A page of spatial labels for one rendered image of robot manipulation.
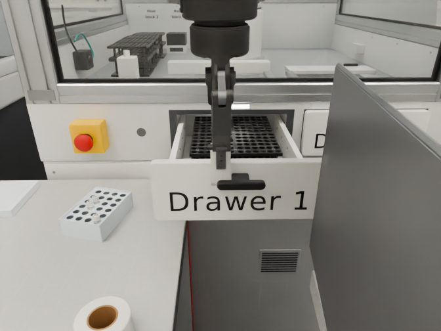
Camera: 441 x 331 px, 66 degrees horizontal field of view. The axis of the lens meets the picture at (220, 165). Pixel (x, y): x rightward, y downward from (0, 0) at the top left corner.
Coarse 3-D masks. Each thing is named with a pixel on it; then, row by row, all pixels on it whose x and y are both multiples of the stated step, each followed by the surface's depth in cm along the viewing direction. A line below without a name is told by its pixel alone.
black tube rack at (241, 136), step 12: (204, 120) 82; (240, 120) 83; (252, 120) 83; (264, 120) 83; (204, 132) 74; (240, 132) 74; (252, 132) 74; (264, 132) 74; (192, 144) 69; (204, 144) 69; (240, 144) 69; (252, 144) 69; (264, 144) 68; (276, 144) 69; (240, 156) 70; (252, 156) 70; (264, 156) 70; (276, 156) 70
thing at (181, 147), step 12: (180, 120) 83; (192, 120) 88; (276, 120) 85; (180, 132) 76; (192, 132) 90; (276, 132) 85; (288, 132) 76; (180, 144) 74; (288, 144) 72; (180, 156) 74; (288, 156) 72; (300, 156) 65
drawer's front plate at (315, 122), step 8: (304, 112) 80; (312, 112) 78; (320, 112) 78; (328, 112) 78; (408, 112) 79; (416, 112) 79; (424, 112) 79; (304, 120) 80; (312, 120) 79; (320, 120) 79; (416, 120) 80; (424, 120) 80; (304, 128) 80; (312, 128) 80; (320, 128) 80; (424, 128) 80; (304, 136) 81; (312, 136) 81; (320, 136) 81; (304, 144) 82; (312, 144) 82; (320, 144) 82; (304, 152) 83; (312, 152) 83; (320, 152) 83
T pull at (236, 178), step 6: (234, 174) 55; (240, 174) 55; (246, 174) 55; (222, 180) 53; (228, 180) 53; (234, 180) 53; (240, 180) 53; (246, 180) 53; (252, 180) 53; (258, 180) 53; (222, 186) 52; (228, 186) 52; (234, 186) 52; (240, 186) 52; (246, 186) 52; (252, 186) 52; (258, 186) 52; (264, 186) 52
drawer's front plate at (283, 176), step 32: (160, 160) 55; (192, 160) 55; (256, 160) 55; (288, 160) 55; (320, 160) 55; (160, 192) 57; (192, 192) 57; (224, 192) 57; (256, 192) 57; (288, 192) 57
